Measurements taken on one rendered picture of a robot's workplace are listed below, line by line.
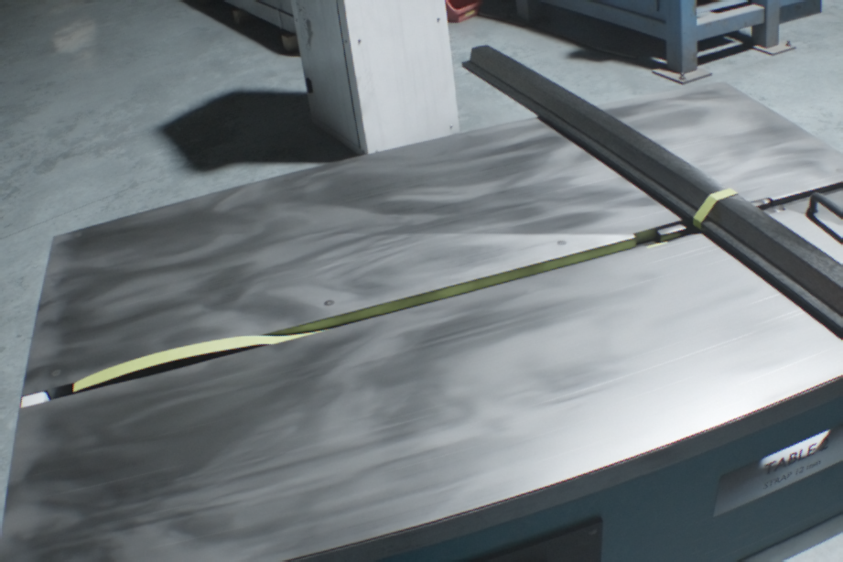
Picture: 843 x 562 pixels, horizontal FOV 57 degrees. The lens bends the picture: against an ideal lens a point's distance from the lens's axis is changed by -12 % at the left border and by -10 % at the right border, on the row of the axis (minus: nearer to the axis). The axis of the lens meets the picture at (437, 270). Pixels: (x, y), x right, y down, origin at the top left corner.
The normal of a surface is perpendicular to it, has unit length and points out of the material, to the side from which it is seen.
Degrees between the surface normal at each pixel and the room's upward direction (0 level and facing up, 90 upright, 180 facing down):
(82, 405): 0
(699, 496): 90
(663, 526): 90
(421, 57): 90
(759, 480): 90
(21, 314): 0
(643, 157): 75
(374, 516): 0
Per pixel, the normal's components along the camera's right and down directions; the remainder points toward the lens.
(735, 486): 0.29, 0.49
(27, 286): -0.11, -0.84
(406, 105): 0.51, 0.41
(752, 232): -0.92, 0.07
